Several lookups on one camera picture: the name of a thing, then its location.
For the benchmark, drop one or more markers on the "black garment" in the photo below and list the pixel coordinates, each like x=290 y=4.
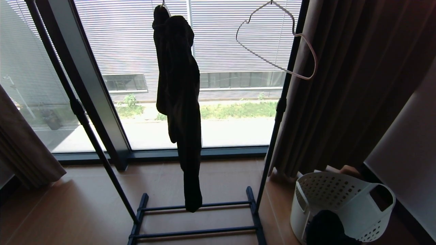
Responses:
x=178 y=85

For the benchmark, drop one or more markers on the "pink clothes hanger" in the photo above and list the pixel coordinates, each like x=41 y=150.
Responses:
x=165 y=4
x=313 y=54

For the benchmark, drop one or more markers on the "black clothes rack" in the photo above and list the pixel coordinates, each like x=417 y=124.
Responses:
x=79 y=109

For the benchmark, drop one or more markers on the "white laundry basket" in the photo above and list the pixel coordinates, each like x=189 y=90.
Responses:
x=340 y=194

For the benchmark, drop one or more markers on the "heap of clothes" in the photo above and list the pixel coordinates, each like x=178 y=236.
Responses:
x=327 y=228

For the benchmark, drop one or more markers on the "window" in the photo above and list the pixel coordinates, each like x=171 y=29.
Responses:
x=238 y=51

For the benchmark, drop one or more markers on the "brown curtain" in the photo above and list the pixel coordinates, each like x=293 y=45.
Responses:
x=24 y=153
x=357 y=85

